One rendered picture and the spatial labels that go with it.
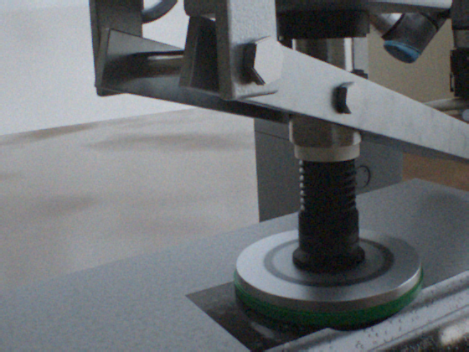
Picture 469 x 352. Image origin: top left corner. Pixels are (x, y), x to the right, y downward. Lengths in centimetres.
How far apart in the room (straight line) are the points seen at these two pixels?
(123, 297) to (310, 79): 33
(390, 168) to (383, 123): 135
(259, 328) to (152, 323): 11
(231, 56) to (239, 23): 2
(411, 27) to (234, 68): 104
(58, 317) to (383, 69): 664
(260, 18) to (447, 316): 40
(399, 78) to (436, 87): 73
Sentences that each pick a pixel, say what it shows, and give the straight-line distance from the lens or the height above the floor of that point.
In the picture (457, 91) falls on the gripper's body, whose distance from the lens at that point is 136.
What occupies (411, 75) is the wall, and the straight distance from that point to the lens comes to 742.
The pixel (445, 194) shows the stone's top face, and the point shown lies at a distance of 98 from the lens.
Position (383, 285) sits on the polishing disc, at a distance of 56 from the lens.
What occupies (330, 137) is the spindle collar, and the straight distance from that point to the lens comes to 55.
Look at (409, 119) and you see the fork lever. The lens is 62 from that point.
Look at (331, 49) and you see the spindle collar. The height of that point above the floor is 111.
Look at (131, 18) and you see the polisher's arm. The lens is 49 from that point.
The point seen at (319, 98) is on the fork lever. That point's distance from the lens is 47.
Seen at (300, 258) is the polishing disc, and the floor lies 88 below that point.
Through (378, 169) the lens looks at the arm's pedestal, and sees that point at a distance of 188.
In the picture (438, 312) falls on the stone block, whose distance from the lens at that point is 62.
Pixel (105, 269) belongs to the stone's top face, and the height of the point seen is 85.
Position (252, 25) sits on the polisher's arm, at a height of 113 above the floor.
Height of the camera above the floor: 112
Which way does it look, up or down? 15 degrees down
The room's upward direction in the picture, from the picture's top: 3 degrees counter-clockwise
